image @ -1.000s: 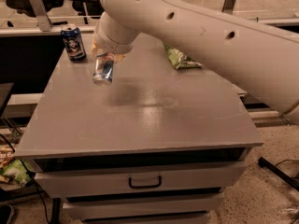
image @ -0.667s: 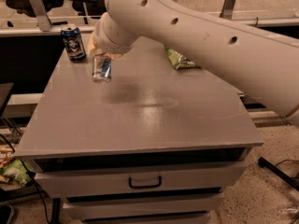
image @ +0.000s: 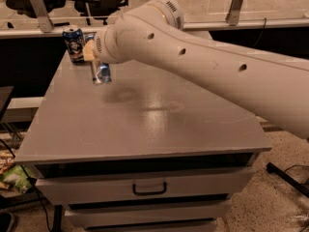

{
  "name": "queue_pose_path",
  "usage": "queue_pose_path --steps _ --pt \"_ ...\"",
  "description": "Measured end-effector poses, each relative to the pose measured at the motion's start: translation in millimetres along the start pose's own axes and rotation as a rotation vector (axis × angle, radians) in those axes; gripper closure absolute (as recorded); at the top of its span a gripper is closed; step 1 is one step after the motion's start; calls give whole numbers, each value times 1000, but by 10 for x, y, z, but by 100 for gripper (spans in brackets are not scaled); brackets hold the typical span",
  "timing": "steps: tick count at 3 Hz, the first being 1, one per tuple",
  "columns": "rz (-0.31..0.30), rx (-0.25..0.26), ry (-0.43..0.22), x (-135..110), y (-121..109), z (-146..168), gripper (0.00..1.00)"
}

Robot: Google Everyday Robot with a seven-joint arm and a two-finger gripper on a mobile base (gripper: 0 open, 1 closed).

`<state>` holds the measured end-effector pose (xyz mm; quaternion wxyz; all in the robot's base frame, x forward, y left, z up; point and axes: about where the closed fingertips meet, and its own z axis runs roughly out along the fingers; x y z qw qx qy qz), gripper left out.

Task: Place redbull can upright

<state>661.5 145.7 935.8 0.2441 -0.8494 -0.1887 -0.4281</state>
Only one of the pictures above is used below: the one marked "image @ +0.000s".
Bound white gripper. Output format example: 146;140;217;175
83;26;122;64

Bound red bull can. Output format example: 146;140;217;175
85;34;112;85

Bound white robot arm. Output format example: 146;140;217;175
83;0;309;139

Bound dark blue soda can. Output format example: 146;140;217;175
63;25;84;65

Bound grey drawer cabinet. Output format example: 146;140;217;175
17;58;270;232

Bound snack bags on floor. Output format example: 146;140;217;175
0;151;32;193

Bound black stand leg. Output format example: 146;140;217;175
267;162;309;198

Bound left metal bracket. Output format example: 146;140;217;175
29;0;54;33

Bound metal bracket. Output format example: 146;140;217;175
226;0;243;26
29;0;54;33

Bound black cable on floor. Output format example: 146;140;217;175
0;138;53;232

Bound black drawer handle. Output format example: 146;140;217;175
132;182;167;196

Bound right metal bracket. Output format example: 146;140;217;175
226;0;243;26

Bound metal rail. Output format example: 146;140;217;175
0;17;309;39

